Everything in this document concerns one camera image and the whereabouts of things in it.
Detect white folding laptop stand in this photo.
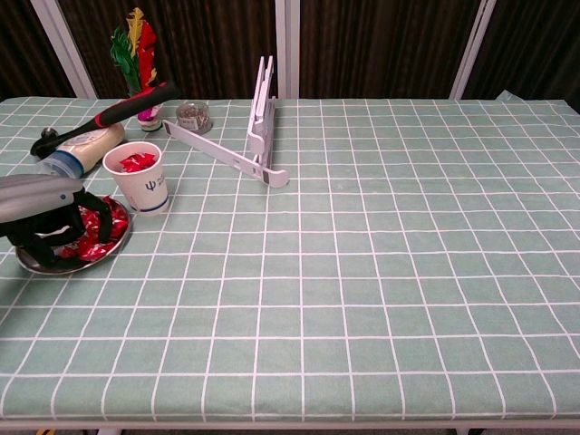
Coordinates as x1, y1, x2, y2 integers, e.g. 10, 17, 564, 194
162, 54, 290, 188

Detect mayonnaise squeeze bottle blue cap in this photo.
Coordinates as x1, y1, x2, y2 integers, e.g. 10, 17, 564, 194
36, 122, 127, 182

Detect colourful feather shuttlecock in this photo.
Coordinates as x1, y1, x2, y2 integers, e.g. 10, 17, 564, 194
110, 6, 164, 132

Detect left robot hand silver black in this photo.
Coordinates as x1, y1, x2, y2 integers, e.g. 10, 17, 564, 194
0, 174, 114, 268

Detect red candies handful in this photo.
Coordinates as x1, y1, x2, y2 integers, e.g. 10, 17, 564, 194
118, 151, 159, 174

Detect green checked tablecloth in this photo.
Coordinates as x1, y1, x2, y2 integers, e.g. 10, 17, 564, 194
0, 90, 580, 421

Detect white paper cup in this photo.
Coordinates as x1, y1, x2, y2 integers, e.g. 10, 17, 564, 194
102, 140, 170, 218

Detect clear jar of paper clips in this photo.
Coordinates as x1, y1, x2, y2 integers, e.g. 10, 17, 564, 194
175, 101, 214, 135

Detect white table frame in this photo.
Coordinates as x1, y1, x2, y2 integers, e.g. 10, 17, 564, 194
0, 419, 580, 435

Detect red candies heap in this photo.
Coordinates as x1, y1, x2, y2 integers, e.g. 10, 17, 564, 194
58, 194, 129, 263

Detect round silver metal plate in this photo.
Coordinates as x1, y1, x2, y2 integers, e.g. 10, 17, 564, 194
15, 197, 132, 276

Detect dark brown curtain panel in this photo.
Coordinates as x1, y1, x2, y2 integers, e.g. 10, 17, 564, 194
298, 0, 481, 100
0, 0, 76, 101
58, 0, 278, 100
461, 0, 580, 112

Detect white partition frame post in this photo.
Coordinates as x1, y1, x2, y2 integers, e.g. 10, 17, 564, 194
30, 0, 97, 99
449, 0, 498, 100
275, 0, 301, 99

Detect red black claw hammer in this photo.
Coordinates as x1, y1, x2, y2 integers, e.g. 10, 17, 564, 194
30, 81, 180, 159

